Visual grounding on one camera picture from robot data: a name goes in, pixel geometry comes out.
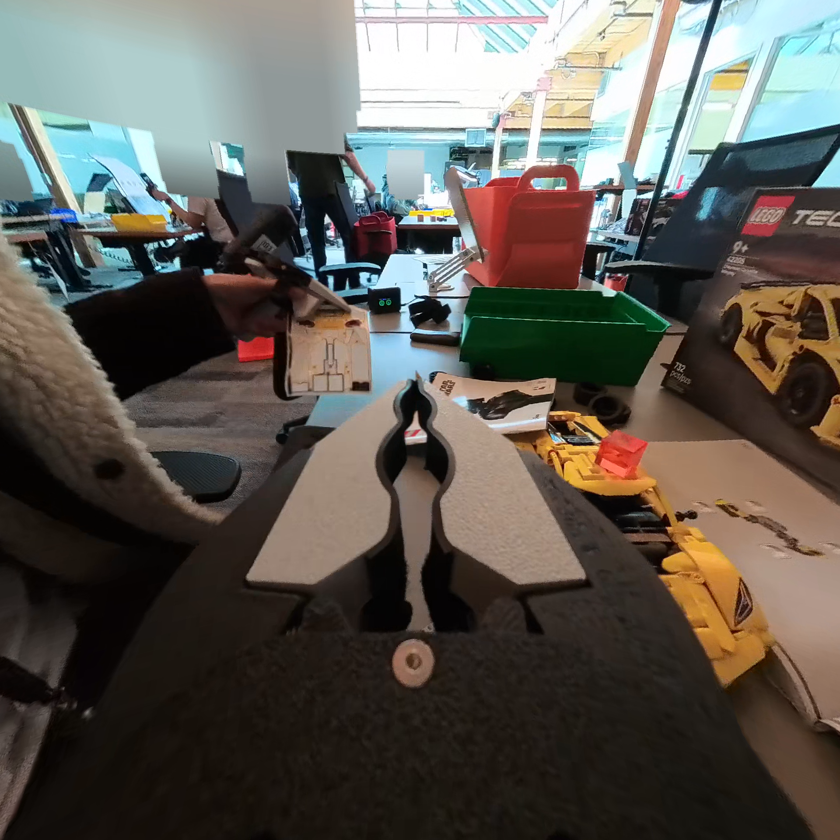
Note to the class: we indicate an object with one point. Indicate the car set box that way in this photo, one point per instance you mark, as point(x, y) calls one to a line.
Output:
point(774, 328)

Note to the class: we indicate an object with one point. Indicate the black device green lights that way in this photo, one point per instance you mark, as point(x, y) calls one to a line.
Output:
point(384, 300)

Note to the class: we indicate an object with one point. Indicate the wooden post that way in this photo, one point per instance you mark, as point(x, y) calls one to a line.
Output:
point(649, 85)

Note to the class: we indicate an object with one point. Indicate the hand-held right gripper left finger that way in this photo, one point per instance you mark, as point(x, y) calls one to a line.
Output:
point(328, 518)

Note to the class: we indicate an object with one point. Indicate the black mesh office chair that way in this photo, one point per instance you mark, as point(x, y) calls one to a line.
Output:
point(722, 203)

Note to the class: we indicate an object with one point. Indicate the red bag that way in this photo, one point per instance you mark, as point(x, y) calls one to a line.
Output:
point(375, 236)

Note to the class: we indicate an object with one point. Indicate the silver metal book stand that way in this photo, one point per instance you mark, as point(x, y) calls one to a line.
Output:
point(466, 216)

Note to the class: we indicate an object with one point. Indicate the grey desk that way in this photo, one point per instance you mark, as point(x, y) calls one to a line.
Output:
point(400, 361)

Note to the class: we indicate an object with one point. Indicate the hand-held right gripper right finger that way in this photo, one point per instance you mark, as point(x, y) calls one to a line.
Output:
point(512, 518)

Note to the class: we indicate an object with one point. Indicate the red plastic tote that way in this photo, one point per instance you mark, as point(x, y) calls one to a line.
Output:
point(531, 229)

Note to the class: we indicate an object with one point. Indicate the black chair armrest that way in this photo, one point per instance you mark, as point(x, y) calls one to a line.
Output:
point(197, 476)

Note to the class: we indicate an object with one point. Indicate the yellow brick car model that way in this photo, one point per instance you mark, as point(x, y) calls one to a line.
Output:
point(695, 577)

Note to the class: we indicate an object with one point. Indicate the small dark cover booklet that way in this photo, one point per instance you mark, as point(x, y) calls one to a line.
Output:
point(499, 400)

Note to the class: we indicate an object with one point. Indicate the person's left hand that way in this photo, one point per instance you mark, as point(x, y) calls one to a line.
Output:
point(239, 305)

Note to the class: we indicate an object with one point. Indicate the red transparent brick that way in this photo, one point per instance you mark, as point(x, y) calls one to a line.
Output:
point(620, 454)

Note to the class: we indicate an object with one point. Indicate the white sticker sheet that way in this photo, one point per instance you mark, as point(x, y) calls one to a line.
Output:
point(328, 354)

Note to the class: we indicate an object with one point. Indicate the black marker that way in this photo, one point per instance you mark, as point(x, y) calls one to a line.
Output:
point(434, 338)

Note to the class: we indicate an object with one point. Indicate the black metal pole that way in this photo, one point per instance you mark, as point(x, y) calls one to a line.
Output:
point(686, 105)

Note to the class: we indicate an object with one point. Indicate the open instruction booklet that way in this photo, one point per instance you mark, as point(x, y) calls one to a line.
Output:
point(754, 499)

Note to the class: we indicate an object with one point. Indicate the yellow plastic bin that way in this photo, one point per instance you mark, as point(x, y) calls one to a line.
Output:
point(138, 223)

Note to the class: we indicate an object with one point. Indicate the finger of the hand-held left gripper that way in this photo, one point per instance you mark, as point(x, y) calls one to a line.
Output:
point(321, 298)

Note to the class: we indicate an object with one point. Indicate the small red bin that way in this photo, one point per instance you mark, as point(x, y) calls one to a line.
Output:
point(256, 349)

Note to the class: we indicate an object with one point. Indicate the black rubber tyre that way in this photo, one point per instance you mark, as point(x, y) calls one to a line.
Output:
point(585, 392)
point(610, 410)

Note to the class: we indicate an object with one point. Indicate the green plastic bin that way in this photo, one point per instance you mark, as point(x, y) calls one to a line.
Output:
point(558, 348)

